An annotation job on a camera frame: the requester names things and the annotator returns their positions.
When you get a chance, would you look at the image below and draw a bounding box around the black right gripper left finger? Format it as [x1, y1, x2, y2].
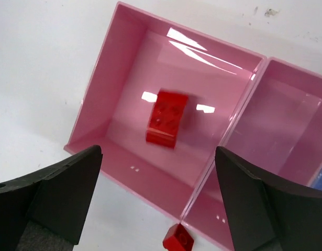
[0, 145, 103, 250]

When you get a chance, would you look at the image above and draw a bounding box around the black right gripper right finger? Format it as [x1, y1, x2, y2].
[215, 146, 322, 250]

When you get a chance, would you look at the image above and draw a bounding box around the small red lego brick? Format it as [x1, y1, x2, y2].
[162, 223, 194, 251]

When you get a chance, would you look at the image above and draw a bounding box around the small pink container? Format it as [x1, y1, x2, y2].
[179, 58, 322, 250]

